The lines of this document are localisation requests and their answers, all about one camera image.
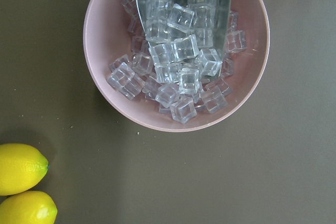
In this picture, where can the clear ice cubes pile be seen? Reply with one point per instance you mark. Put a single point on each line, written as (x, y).
(174, 63)

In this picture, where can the pink bowl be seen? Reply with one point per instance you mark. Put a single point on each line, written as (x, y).
(106, 38)

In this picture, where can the metal ice scoop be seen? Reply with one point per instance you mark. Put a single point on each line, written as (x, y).
(223, 11)

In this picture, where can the yellow lemon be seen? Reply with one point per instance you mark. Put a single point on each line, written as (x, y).
(22, 167)
(29, 207)

